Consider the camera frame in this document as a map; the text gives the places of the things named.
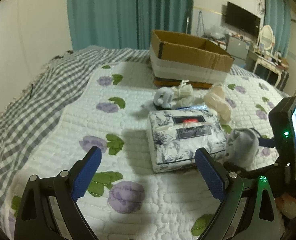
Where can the open cardboard box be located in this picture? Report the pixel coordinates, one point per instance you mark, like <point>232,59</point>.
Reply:
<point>177,56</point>

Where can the cream lace cloth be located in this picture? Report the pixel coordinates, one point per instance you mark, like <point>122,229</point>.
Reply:
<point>215,99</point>

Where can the white dressing table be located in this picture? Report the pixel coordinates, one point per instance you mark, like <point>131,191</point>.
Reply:
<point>253,60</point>

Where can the black wall television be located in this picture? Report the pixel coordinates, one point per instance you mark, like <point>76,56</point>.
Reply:
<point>242,19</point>

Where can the white sock with string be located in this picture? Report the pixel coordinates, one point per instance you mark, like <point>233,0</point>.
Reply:
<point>183,90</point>

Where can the white oval vanity mirror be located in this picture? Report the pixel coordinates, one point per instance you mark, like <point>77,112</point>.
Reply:
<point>266,39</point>

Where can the camera box with screen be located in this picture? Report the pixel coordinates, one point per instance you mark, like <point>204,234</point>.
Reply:
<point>282,119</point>

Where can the teal window curtain right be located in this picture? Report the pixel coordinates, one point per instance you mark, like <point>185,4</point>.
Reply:
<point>278,17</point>

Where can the grey checked bedsheet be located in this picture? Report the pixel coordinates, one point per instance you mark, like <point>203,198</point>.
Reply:
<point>30,118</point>

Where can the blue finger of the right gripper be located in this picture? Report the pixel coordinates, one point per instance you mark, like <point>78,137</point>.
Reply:
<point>267,142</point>

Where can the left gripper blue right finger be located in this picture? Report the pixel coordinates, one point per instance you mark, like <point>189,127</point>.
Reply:
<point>213,173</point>

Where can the white blue socks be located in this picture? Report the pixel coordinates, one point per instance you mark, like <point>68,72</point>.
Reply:
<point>163,98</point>

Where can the floral tissue pack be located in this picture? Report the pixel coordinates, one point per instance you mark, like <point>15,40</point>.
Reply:
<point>185,142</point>

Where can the grey sock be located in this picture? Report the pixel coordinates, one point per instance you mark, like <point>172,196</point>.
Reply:
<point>242,146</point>

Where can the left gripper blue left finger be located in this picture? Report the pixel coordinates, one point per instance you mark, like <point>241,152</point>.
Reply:
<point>83,171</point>

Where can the small silver refrigerator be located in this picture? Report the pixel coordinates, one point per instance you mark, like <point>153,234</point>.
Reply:
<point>237,48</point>

